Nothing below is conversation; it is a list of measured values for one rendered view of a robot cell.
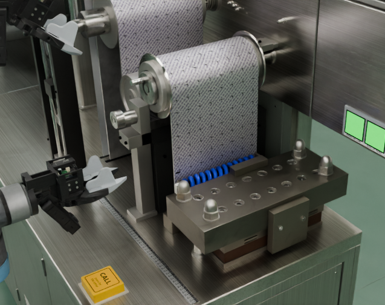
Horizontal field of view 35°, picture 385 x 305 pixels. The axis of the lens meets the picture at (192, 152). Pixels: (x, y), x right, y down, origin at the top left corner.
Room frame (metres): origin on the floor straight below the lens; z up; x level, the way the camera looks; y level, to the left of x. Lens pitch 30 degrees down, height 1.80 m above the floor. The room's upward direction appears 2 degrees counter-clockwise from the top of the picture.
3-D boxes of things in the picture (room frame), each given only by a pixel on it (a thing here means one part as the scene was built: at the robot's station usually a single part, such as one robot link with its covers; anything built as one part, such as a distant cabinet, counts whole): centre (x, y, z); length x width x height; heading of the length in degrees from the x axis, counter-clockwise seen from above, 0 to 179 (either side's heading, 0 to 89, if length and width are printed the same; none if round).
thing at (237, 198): (1.18, -0.15, 1.00); 0.40 x 0.16 x 0.06; 120
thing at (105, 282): (0.99, 0.20, 0.91); 0.07 x 0.07 x 0.02; 30
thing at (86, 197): (1.07, 0.22, 1.09); 0.09 x 0.05 x 0.02; 112
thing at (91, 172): (1.14, 0.21, 1.12); 0.09 x 0.03 x 0.06; 130
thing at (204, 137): (1.26, -0.06, 1.11); 0.23 x 0.01 x 0.18; 120
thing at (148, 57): (1.25, 0.08, 1.25); 0.15 x 0.01 x 0.15; 30
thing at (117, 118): (1.24, 0.17, 1.18); 0.04 x 0.02 x 0.04; 30
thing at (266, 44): (1.40, -0.18, 1.28); 0.06 x 0.05 x 0.02; 120
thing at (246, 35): (1.38, -0.14, 1.25); 0.15 x 0.01 x 0.15; 30
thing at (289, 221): (1.10, -0.21, 0.96); 0.10 x 0.03 x 0.11; 120
